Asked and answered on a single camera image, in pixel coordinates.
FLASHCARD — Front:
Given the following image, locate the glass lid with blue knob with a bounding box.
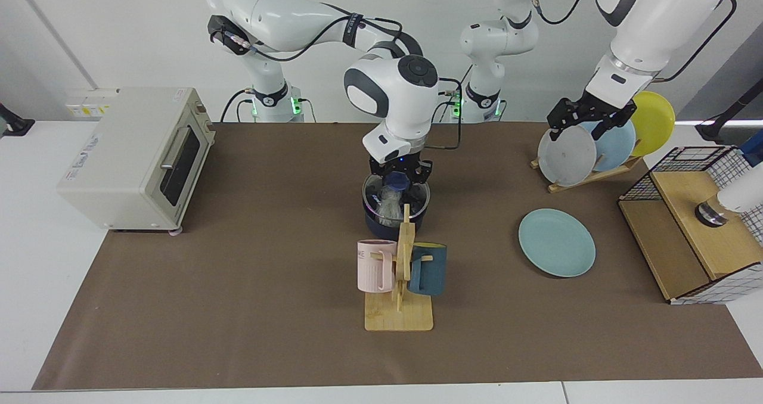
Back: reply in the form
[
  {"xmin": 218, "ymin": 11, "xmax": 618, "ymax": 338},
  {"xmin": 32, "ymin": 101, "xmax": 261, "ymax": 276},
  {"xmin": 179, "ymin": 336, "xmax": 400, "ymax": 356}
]
[{"xmin": 362, "ymin": 173, "xmax": 430, "ymax": 223}]

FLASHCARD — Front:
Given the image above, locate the grey plate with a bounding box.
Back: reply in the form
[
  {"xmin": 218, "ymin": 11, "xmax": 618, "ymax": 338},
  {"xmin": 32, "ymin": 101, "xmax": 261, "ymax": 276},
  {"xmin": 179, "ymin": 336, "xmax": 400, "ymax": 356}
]
[{"xmin": 537, "ymin": 124, "xmax": 598, "ymax": 187}]

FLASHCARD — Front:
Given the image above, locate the light blue plate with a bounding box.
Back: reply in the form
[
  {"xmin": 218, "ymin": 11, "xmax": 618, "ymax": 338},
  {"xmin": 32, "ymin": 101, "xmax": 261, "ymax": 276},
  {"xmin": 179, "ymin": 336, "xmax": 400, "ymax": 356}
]
[{"xmin": 581, "ymin": 118, "xmax": 637, "ymax": 172}]

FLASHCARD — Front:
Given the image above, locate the wooden plate rack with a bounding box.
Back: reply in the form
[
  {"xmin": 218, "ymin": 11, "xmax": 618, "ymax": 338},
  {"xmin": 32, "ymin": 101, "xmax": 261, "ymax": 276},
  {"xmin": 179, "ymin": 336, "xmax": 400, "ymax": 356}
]
[{"xmin": 531, "ymin": 156, "xmax": 643, "ymax": 194}]

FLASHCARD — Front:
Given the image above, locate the yellow plate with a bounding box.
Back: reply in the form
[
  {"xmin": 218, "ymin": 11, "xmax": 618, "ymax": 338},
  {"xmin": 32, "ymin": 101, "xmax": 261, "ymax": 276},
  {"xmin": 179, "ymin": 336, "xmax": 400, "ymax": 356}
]
[{"xmin": 629, "ymin": 91, "xmax": 676, "ymax": 157}]

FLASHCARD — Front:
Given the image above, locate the teal plate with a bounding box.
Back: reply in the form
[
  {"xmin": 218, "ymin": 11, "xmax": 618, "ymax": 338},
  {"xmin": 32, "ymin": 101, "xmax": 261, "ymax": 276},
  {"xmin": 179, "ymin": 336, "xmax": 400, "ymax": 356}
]
[{"xmin": 518, "ymin": 208, "xmax": 597, "ymax": 278}]

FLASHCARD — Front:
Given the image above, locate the pink cup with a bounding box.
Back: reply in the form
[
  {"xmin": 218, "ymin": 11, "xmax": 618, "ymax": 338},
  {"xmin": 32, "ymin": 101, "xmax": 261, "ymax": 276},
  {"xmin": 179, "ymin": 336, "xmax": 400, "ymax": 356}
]
[{"xmin": 356, "ymin": 240, "xmax": 398, "ymax": 293}]

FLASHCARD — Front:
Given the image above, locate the black stand foot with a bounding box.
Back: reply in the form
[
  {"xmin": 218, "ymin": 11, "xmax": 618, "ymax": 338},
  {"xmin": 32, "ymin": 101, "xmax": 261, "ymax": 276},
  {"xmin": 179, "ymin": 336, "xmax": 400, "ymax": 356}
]
[
  {"xmin": 696, "ymin": 79, "xmax": 763, "ymax": 144},
  {"xmin": 0, "ymin": 103, "xmax": 35, "ymax": 138}
]

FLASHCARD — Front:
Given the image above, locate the dark teal cup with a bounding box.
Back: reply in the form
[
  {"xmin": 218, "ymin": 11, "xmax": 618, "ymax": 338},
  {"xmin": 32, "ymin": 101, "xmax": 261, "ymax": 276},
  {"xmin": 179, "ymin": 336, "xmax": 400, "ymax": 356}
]
[{"xmin": 408, "ymin": 243, "xmax": 448, "ymax": 297}]

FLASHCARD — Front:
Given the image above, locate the brown table cloth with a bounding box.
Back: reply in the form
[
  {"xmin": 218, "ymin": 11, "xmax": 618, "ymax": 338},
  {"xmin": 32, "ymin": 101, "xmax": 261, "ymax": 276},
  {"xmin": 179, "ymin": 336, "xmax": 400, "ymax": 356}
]
[{"xmin": 32, "ymin": 122, "xmax": 763, "ymax": 391}]

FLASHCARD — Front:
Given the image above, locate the wooden cup stand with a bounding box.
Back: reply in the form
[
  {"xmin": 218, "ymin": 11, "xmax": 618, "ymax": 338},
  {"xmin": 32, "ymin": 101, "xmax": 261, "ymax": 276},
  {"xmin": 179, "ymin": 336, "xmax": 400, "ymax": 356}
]
[{"xmin": 364, "ymin": 204, "xmax": 435, "ymax": 332}]

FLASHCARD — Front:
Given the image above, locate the blue object beside basket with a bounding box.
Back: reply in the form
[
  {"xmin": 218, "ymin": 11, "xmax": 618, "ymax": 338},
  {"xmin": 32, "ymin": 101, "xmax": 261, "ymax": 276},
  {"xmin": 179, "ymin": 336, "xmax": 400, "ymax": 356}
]
[{"xmin": 739, "ymin": 131, "xmax": 763, "ymax": 167}]

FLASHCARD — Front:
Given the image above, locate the white cylinder with silver end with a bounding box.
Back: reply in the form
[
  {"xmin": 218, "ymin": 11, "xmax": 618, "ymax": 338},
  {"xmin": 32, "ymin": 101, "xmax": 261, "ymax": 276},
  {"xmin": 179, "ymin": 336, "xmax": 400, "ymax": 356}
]
[{"xmin": 694, "ymin": 175, "xmax": 763, "ymax": 228}]

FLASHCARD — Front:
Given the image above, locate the pale toaster oven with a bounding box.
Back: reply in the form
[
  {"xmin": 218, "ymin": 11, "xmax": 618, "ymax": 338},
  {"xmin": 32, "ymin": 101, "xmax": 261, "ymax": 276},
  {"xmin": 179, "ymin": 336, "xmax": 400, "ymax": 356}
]
[{"xmin": 57, "ymin": 87, "xmax": 216, "ymax": 237}]

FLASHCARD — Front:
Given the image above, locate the black base cable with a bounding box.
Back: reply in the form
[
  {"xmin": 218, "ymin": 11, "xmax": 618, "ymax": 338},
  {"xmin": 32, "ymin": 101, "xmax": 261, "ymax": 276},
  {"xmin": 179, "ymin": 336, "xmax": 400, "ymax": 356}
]
[{"xmin": 415, "ymin": 64, "xmax": 473, "ymax": 123}]

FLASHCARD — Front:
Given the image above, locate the black pot with blue handle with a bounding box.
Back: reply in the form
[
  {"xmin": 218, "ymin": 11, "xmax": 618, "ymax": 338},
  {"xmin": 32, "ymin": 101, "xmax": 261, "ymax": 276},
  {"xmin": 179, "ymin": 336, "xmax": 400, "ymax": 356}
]
[{"xmin": 362, "ymin": 176, "xmax": 430, "ymax": 241}]

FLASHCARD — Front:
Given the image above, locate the wire basket with wooden floor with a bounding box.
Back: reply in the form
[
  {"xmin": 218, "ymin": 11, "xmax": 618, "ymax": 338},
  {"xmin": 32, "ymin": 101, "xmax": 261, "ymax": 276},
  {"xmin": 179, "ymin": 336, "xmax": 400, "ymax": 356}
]
[{"xmin": 618, "ymin": 145, "xmax": 763, "ymax": 305}]

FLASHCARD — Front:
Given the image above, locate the white wall socket strip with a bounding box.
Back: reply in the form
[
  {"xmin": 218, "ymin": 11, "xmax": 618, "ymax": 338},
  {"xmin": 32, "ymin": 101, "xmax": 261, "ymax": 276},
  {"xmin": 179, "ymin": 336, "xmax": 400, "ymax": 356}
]
[{"xmin": 64, "ymin": 88, "xmax": 120, "ymax": 119}]

